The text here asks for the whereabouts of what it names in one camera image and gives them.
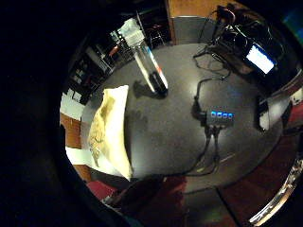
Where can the laptop with lit screen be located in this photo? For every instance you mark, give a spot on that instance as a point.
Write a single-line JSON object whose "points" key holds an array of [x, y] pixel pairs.
{"points": [[260, 59]]}

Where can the red cloth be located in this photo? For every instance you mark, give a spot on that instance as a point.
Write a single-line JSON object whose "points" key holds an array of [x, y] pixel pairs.
{"points": [[100, 189]]}

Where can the black hub with blue lights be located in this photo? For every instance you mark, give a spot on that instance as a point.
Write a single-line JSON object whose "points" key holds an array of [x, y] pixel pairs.
{"points": [[221, 120]]}

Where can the black metal chair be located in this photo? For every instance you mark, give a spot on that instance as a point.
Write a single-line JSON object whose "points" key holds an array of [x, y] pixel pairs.
{"points": [[156, 35]]}

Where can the clear plastic bottle white cap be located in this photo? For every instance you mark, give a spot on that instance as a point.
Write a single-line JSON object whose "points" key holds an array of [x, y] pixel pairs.
{"points": [[148, 64]]}

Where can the chrome metal rail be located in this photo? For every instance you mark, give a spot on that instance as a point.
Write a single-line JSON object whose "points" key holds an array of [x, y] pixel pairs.
{"points": [[281, 195]]}

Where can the dark shelf unit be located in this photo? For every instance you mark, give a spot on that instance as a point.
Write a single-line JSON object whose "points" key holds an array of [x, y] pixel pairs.
{"points": [[90, 71]]}

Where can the white paper sheet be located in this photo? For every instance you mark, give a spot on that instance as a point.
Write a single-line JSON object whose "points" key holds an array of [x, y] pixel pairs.
{"points": [[78, 157]]}

